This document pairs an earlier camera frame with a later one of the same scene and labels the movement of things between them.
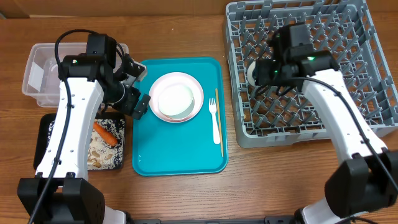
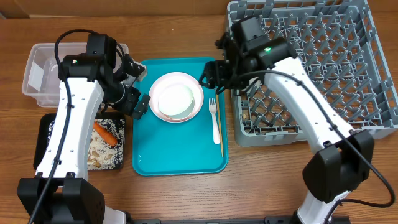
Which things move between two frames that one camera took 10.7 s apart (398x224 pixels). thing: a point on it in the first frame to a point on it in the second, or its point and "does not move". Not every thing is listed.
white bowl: x=176 y=101 does not move
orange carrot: x=107 y=135 does not move
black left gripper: x=129 y=106 does not move
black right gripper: x=259 y=74 to x=212 y=74
